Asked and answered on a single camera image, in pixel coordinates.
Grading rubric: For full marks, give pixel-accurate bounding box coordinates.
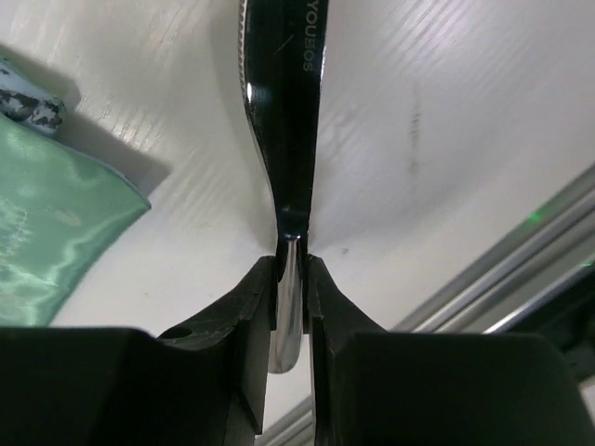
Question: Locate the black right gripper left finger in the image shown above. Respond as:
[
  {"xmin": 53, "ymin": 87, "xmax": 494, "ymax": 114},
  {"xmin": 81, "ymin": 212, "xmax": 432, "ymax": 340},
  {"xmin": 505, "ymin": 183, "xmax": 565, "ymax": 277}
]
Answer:
[{"xmin": 1, "ymin": 256, "xmax": 275, "ymax": 445}]

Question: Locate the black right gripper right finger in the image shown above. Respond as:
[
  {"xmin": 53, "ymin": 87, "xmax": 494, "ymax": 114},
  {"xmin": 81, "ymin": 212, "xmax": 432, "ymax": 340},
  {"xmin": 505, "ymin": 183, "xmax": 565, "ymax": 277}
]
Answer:
[{"xmin": 308, "ymin": 256, "xmax": 590, "ymax": 445}]

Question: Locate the green damask cloth placemat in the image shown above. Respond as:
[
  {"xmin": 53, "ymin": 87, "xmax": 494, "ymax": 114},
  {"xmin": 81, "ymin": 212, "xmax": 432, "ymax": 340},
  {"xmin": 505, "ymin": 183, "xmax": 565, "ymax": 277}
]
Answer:
[{"xmin": 0, "ymin": 55, "xmax": 152, "ymax": 326}]

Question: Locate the black handled knife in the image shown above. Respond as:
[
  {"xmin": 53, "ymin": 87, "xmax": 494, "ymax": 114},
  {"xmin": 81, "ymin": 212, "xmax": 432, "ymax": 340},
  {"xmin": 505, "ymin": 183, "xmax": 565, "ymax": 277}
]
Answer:
[{"xmin": 238, "ymin": 0, "xmax": 329, "ymax": 374}]

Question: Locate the aluminium frame rail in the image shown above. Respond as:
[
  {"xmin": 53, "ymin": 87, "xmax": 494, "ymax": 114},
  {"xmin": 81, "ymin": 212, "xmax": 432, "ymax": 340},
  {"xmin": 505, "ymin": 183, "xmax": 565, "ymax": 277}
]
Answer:
[{"xmin": 259, "ymin": 162, "xmax": 595, "ymax": 446}]

